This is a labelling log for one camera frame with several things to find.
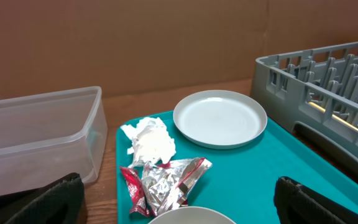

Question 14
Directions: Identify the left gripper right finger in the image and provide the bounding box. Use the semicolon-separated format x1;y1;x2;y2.
273;176;358;224

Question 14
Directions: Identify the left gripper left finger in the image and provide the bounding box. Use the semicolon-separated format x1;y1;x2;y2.
0;172;85;224

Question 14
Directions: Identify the white napkin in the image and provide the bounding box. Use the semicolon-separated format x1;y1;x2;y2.
121;117;176;168

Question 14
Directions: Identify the grey round plate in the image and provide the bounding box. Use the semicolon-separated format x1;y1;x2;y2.
173;90;268;150

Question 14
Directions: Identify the grey dishwasher rack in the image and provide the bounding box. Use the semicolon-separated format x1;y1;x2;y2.
251;42;358;180

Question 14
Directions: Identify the teal serving tray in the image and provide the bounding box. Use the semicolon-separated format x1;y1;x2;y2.
116;110;358;224

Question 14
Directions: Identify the clear plastic bin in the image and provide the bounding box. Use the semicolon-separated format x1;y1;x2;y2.
0;86;108;195

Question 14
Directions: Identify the red snack wrapper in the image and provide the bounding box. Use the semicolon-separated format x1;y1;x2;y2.
119;167;152;217

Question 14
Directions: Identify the yellow plastic utensil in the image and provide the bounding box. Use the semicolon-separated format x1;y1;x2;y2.
308;102;358;132

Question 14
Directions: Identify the grey bowl with grains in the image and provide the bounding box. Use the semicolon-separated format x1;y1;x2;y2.
149;206;236;224

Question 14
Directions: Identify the silver foil wrapper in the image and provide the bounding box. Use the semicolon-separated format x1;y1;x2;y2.
141;157;213;216

